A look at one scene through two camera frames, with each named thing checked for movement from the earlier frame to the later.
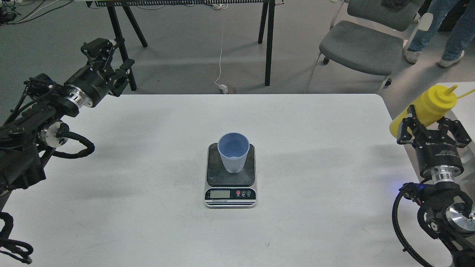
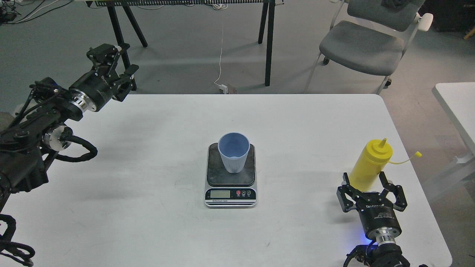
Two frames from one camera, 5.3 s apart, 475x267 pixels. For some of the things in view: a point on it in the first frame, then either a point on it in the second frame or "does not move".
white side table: [464, 110] does not move
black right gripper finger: [460, 135] to [400, 203]
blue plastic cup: [233, 147] does not move
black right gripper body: [438, 157] to [379, 217]
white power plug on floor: [224, 88] does not move
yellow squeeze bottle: [433, 105] to [371, 162]
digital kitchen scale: [225, 190] does not move
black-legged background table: [267, 19] does not move
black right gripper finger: [410, 128] to [347, 194]
